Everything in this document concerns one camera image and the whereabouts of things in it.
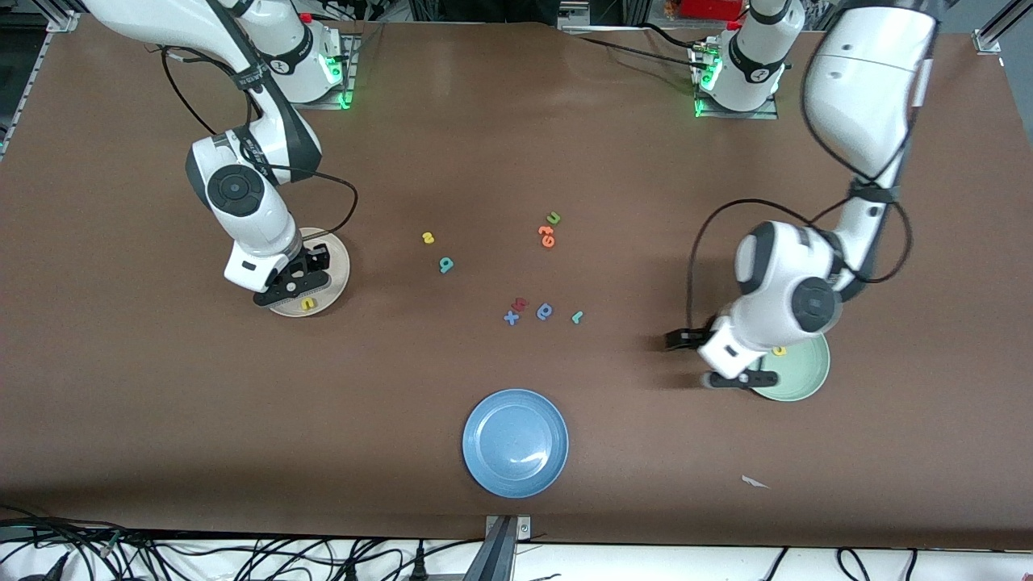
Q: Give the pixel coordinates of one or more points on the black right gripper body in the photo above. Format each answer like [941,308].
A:
[304,260]

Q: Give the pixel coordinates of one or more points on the blue plate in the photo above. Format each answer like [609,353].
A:
[516,444]

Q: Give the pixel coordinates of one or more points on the aluminium frame post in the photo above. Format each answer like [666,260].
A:
[63,22]
[991,36]

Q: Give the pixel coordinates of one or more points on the brown table cover sheet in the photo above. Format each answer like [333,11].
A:
[516,145]

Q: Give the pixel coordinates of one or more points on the white paper scrap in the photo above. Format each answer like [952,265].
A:
[752,482]

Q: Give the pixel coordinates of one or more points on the silver metal bracket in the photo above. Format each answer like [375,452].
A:
[523,526]

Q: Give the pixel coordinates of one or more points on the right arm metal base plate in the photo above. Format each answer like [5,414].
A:
[307,105]

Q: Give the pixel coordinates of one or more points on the blue letter a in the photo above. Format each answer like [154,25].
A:
[545,311]

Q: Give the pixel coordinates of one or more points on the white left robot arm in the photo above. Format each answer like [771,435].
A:
[871,81]

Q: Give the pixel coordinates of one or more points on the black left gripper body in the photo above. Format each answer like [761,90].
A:
[699,336]

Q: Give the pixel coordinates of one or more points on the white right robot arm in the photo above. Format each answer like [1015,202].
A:
[242,194]

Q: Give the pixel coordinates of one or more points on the red box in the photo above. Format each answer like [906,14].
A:
[710,8]

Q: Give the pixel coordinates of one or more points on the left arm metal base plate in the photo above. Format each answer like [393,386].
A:
[734,114]

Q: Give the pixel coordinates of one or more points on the beige brown plate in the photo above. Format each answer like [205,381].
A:
[337,278]

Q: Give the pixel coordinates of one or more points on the pale green plate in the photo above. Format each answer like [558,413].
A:
[807,375]

